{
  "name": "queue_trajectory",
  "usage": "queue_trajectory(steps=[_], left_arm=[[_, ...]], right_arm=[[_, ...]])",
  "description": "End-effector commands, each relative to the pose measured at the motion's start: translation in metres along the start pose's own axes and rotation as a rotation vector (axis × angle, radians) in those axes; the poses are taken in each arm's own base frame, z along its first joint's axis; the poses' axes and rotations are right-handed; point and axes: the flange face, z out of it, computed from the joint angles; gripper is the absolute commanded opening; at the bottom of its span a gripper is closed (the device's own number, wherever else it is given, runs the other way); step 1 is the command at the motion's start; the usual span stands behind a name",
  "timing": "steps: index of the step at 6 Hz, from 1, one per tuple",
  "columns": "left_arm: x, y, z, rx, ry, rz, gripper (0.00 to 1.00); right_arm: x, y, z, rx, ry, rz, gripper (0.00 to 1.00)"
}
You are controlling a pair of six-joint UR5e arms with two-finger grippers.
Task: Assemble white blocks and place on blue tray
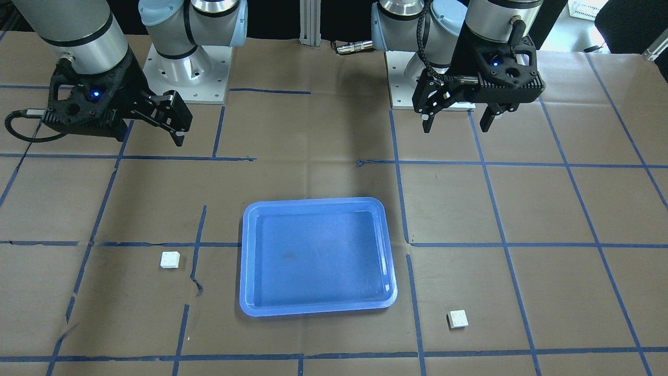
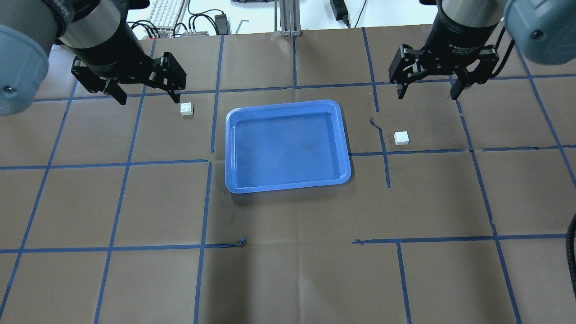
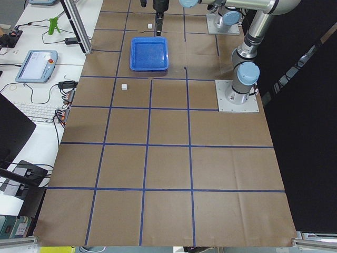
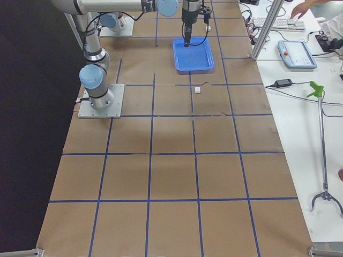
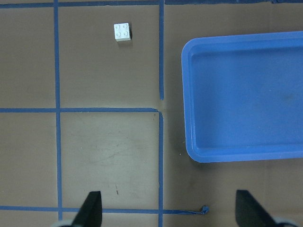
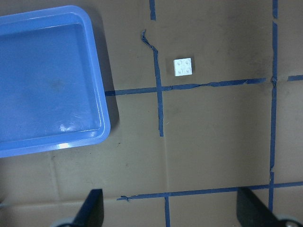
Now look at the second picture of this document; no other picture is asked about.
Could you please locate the white keyboard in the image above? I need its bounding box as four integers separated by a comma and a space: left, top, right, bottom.
145, 0, 186, 30

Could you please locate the black power adapter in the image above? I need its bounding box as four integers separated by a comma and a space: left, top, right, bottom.
214, 13, 229, 35

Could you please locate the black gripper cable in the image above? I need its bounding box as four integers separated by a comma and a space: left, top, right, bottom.
566, 214, 576, 297

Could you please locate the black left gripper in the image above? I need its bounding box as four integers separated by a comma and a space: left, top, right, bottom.
71, 44, 187, 105

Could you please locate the blue plastic tray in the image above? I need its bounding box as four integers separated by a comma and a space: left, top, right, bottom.
225, 100, 352, 194

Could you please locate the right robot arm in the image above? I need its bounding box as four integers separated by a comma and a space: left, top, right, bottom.
388, 0, 576, 100

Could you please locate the brown paper table cover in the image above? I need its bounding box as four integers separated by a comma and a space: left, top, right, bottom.
1, 25, 575, 324

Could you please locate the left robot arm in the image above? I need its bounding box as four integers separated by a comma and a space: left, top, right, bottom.
0, 0, 187, 116

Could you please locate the aluminium frame post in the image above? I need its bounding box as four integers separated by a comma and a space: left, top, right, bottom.
275, 0, 302, 37

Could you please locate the white block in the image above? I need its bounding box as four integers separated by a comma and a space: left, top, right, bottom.
393, 131, 410, 146
180, 102, 195, 117

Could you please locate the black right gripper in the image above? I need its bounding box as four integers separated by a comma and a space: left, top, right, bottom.
389, 41, 500, 100

